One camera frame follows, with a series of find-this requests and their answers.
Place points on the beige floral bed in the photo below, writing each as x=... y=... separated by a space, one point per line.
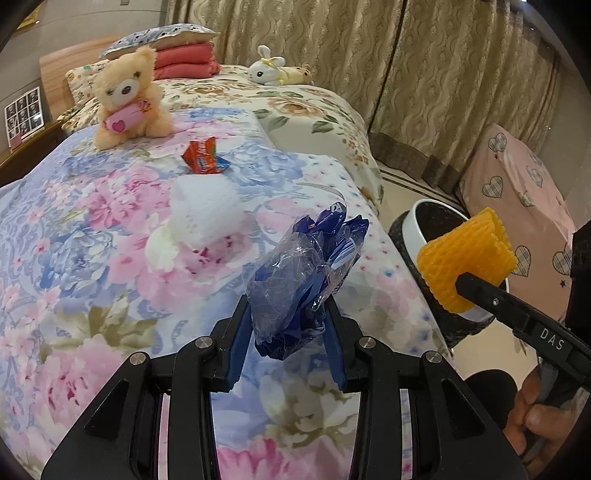
x=300 y=110

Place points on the blue plastic wrapper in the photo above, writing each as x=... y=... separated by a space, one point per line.
x=295 y=286

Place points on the orange foam fruit net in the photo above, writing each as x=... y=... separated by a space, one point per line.
x=461 y=258

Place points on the black bin with white rim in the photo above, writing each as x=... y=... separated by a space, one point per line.
x=406 y=240

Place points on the pink blue floral quilt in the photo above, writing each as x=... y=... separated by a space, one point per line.
x=92 y=230

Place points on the black white photo sheet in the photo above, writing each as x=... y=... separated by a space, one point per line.
x=23 y=115

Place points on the tan teddy bear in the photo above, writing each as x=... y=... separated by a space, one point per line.
x=124 y=92

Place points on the beige patterned curtain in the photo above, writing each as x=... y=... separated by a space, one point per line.
x=300 y=32
x=461 y=69

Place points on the person's right hand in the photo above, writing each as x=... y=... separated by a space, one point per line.
x=535 y=424

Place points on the pink heart print cover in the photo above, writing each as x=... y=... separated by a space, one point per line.
x=531 y=207

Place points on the red folded blanket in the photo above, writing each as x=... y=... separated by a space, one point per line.
x=184 y=57

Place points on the red orange candy wrapper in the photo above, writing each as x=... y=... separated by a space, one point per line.
x=201 y=157

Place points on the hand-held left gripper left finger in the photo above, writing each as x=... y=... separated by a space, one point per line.
x=240 y=346

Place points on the blue white patterned pillow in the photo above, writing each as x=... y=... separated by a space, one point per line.
x=157 y=37

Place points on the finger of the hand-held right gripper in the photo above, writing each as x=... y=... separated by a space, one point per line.
x=494 y=302

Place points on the white foam fruit net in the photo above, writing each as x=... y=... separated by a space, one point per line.
x=203 y=212

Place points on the wooden headboard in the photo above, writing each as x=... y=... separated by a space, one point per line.
x=55 y=74

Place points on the white rabbit plush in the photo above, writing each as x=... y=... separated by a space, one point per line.
x=265 y=71

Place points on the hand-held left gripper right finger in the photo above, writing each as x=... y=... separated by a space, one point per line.
x=334 y=353

